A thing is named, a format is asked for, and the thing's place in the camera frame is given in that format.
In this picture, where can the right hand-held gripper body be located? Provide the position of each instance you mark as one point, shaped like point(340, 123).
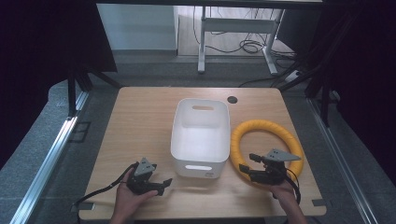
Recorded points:
point(274, 174)

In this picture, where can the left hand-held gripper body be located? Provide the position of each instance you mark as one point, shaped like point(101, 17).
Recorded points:
point(141, 182)

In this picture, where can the person's right hand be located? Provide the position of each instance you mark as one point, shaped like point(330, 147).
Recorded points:
point(284, 192)

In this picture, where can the person's left hand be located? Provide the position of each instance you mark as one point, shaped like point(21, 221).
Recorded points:
point(127, 200)

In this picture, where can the white plastic storage bin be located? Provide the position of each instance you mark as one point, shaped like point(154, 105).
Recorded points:
point(200, 143)

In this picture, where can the black round table grommet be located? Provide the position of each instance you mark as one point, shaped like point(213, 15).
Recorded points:
point(232, 100)

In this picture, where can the black tripod stand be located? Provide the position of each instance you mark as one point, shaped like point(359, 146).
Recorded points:
point(71, 93)
point(325, 102)

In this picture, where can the white power strip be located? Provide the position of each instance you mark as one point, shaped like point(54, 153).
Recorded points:
point(292, 76)

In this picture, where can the white-legged desk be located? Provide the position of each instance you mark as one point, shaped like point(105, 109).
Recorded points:
point(236, 25)

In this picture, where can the dark box under desk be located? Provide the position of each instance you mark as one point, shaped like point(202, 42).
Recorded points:
point(295, 29)

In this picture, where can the dark curtain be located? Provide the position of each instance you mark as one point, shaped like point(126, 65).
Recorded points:
point(370, 77)
point(34, 46)

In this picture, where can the aluminium floor rail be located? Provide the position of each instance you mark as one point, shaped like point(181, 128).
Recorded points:
point(46, 161)
point(342, 161)

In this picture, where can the white metal desk frame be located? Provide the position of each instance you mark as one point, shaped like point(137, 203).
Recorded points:
point(249, 46)

